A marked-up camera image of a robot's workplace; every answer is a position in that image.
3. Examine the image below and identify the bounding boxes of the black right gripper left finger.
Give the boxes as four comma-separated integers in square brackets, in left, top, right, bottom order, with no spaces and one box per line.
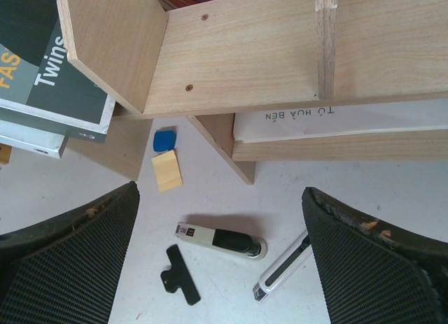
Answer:
[1,181,140,323]

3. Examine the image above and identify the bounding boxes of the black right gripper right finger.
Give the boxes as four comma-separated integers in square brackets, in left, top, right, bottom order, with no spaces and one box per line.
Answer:
[302,187,447,323]

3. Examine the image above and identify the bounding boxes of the light wooden bookshelf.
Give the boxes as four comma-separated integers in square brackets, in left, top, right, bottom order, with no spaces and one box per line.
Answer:
[57,0,447,184]

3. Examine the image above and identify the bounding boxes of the white utility knife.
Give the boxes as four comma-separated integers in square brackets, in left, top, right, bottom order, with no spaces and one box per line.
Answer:
[253,231,312,302]

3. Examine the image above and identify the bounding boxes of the black plastic clip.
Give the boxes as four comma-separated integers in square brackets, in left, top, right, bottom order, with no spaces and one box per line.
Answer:
[160,245,201,306]

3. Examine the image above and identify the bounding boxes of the silver black stapler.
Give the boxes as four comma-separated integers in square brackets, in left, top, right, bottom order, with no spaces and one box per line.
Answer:
[174,222,268,260]

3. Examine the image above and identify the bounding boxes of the white paperback book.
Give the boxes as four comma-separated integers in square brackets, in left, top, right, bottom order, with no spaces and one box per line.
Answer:
[0,120,68,159]

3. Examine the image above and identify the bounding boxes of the blue eraser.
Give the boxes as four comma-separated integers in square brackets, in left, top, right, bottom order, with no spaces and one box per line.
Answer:
[153,129,177,153]

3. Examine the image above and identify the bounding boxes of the white spiral notebook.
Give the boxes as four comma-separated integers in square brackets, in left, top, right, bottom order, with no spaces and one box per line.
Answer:
[233,99,447,143]

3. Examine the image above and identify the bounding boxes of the Twins story book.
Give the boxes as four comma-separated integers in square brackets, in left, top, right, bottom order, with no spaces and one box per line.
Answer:
[1,0,116,143]

